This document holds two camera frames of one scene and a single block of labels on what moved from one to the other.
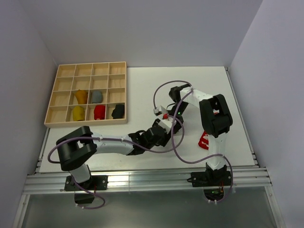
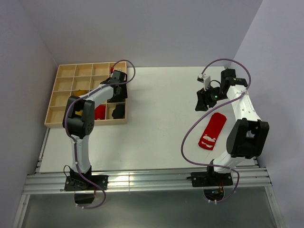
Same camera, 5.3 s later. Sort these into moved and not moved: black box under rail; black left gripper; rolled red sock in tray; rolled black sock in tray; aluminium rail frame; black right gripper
Moved: black right gripper; black left gripper
Not moved: aluminium rail frame; black box under rail; rolled black sock in tray; rolled red sock in tray
